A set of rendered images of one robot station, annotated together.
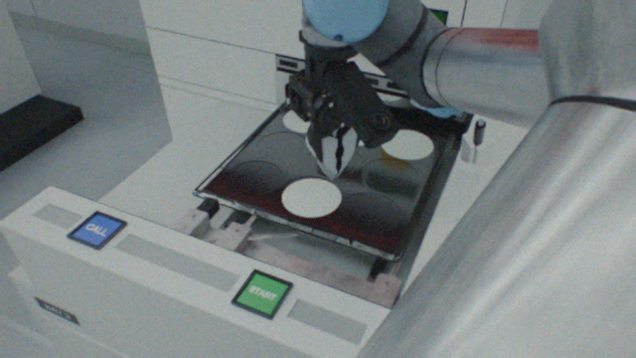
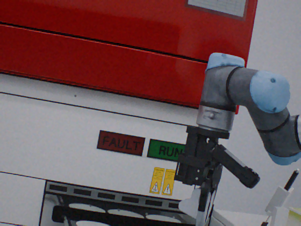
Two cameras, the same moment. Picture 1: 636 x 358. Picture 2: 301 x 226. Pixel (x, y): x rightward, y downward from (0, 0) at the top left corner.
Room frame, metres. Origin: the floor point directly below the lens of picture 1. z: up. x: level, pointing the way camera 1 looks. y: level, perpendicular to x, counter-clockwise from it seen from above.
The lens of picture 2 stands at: (-0.35, 0.87, 1.26)
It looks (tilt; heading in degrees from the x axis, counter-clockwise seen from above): 3 degrees down; 322
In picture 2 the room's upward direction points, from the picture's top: 11 degrees clockwise
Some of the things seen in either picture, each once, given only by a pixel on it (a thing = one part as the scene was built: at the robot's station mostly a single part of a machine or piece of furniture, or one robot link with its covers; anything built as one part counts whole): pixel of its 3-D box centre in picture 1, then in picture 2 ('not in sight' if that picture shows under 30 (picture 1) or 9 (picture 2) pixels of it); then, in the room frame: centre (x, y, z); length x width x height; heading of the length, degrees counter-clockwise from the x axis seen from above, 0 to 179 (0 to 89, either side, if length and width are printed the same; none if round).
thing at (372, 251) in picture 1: (289, 223); not in sight; (0.55, 0.04, 0.90); 0.38 x 0.01 x 0.01; 65
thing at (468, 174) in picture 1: (470, 171); (277, 213); (0.52, -0.21, 1.03); 0.06 x 0.04 x 0.13; 155
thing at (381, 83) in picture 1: (369, 80); (130, 199); (0.92, -0.11, 0.96); 0.44 x 0.01 x 0.02; 65
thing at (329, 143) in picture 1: (318, 150); (192, 209); (0.57, 0.00, 1.03); 0.06 x 0.03 x 0.09; 33
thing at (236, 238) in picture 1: (229, 247); not in sight; (0.50, 0.13, 0.89); 0.08 x 0.03 x 0.03; 155
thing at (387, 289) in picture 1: (381, 302); not in sight; (0.40, -0.09, 0.89); 0.08 x 0.03 x 0.03; 155
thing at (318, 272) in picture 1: (274, 276); not in sight; (0.47, 0.06, 0.87); 0.36 x 0.08 x 0.03; 65
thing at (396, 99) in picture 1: (366, 107); (126, 223); (0.91, -0.11, 0.89); 0.44 x 0.02 x 0.10; 65
